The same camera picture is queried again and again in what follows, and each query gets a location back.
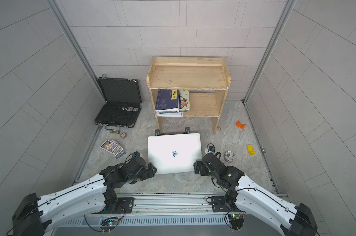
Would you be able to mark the colourful illustrated book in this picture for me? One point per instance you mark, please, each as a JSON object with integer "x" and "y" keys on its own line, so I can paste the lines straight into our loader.
{"x": 184, "y": 101}

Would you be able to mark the aluminium mounting rail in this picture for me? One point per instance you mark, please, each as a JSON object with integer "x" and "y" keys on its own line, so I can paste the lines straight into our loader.
{"x": 145, "y": 204}

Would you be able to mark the open black briefcase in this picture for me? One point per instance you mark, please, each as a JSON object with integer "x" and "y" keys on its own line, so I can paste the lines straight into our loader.
{"x": 122, "y": 102}

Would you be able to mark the stack of picture cards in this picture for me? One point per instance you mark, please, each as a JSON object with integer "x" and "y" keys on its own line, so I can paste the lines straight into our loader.
{"x": 114, "y": 148}

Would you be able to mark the left circuit board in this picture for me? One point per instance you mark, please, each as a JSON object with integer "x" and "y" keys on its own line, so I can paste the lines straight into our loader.
{"x": 109, "y": 224}

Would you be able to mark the orange plastic clip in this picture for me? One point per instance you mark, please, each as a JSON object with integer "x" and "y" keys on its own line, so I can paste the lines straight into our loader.
{"x": 240, "y": 125}

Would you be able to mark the wooden two-tier shelf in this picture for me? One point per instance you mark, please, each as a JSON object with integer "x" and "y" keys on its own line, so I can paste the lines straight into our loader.
{"x": 207, "y": 79}

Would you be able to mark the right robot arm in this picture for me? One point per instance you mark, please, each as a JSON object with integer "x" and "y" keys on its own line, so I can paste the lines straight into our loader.
{"x": 243, "y": 194}

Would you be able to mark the circuit board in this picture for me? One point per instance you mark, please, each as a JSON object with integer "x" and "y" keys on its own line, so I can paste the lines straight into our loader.
{"x": 109, "y": 224}
{"x": 235, "y": 221}

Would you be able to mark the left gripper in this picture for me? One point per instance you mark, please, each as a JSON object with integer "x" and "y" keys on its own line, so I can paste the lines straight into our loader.
{"x": 150, "y": 169}

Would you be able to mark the white book stack bottom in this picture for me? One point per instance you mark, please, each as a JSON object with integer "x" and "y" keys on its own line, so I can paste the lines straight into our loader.
{"x": 172, "y": 114}

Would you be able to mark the black laptop stand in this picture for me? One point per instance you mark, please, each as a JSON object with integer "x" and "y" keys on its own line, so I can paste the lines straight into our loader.
{"x": 158, "y": 132}

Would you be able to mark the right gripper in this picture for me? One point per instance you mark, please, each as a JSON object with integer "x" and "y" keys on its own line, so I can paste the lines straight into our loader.
{"x": 198, "y": 165}

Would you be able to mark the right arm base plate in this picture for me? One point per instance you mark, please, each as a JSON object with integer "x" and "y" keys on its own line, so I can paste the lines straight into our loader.
{"x": 220, "y": 204}

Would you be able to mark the right circuit board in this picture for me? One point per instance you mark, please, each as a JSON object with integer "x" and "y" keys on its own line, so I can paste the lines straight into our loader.
{"x": 235, "y": 221}

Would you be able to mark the silver laptop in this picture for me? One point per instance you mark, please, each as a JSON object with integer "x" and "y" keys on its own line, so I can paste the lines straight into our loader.
{"x": 171, "y": 154}

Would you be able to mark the yellow plastic clip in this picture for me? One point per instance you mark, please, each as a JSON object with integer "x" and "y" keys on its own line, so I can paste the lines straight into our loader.
{"x": 251, "y": 150}

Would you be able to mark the small brown tape roll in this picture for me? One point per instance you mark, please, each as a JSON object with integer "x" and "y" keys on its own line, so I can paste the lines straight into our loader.
{"x": 123, "y": 135}

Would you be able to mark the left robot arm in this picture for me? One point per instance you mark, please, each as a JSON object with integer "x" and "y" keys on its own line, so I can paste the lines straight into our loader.
{"x": 37, "y": 215}

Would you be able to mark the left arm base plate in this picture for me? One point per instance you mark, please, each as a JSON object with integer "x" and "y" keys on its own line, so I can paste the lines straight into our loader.
{"x": 123, "y": 205}

